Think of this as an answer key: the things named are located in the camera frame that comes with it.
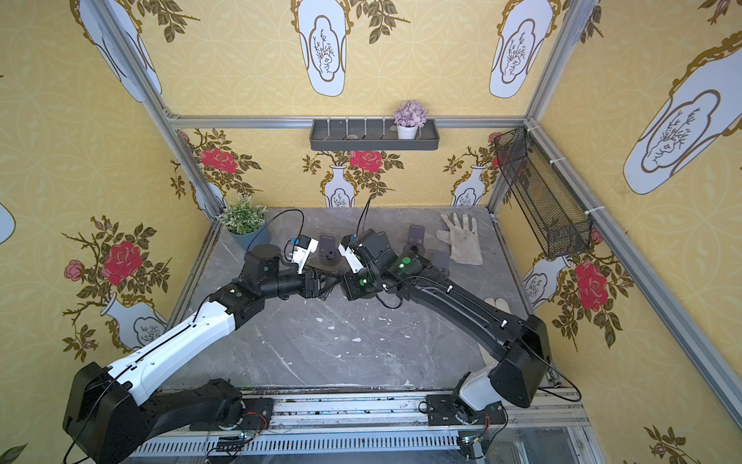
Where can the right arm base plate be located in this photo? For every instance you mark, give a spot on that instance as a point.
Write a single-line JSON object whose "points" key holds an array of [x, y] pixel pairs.
{"points": [[444, 409]]}

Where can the cream leather work glove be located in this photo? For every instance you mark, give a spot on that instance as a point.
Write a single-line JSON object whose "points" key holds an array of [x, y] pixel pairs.
{"points": [[502, 305]]}

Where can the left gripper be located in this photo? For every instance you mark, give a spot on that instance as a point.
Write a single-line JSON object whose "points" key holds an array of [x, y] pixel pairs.
{"points": [[316, 282]]}

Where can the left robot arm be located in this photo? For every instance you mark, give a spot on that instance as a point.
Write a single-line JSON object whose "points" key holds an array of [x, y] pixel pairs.
{"points": [[113, 410]]}

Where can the aluminium frame rail front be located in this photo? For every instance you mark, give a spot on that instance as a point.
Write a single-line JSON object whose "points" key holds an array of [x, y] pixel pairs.
{"points": [[385, 427]]}

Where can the grey wall shelf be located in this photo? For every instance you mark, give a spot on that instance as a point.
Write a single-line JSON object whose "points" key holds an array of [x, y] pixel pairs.
{"points": [[369, 134]]}

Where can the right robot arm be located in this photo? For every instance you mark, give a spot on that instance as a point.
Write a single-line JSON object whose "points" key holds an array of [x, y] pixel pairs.
{"points": [[520, 347]]}

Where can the black wire mesh basket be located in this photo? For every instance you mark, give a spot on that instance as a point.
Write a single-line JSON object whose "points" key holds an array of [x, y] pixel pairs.
{"points": [[554, 214]]}

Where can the grey work glove back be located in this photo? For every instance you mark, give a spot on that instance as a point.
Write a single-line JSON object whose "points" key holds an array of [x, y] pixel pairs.
{"points": [[462, 237]]}

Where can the purple phone stand front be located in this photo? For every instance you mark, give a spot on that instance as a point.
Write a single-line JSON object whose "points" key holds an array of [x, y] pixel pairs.
{"points": [[331, 283]]}

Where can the green plant blue pot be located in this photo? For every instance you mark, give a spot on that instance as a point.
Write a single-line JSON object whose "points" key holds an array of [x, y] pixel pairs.
{"points": [[246, 222]]}

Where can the purple flower white pot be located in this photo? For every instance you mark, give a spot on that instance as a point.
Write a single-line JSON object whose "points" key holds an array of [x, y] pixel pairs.
{"points": [[409, 118]]}

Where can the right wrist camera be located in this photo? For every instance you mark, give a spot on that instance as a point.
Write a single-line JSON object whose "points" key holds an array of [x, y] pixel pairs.
{"points": [[350, 254]]}

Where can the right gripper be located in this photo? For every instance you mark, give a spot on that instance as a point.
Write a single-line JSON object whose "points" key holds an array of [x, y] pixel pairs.
{"points": [[348, 285]]}

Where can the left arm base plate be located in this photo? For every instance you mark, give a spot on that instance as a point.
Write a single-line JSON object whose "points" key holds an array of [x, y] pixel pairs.
{"points": [[255, 415]]}

